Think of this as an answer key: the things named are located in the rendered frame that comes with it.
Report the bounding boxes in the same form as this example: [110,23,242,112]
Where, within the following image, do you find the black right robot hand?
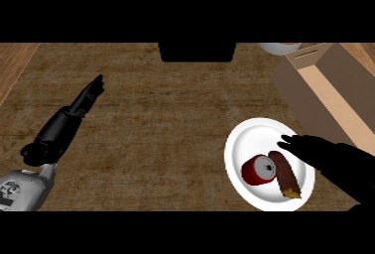
[276,133,375,212]

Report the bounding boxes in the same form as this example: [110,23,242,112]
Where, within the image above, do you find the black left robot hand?
[20,73,105,168]

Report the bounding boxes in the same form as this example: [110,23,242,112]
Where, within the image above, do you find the white plate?
[223,117,316,212]

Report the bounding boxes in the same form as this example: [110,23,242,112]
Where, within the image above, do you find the cardboard box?
[272,42,375,157]

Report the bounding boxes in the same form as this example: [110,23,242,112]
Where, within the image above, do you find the red can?
[241,154,279,187]

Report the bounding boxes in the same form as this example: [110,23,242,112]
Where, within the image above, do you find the white bowl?
[257,42,304,56]

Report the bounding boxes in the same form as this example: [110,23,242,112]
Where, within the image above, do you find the black appliance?
[157,42,239,64]

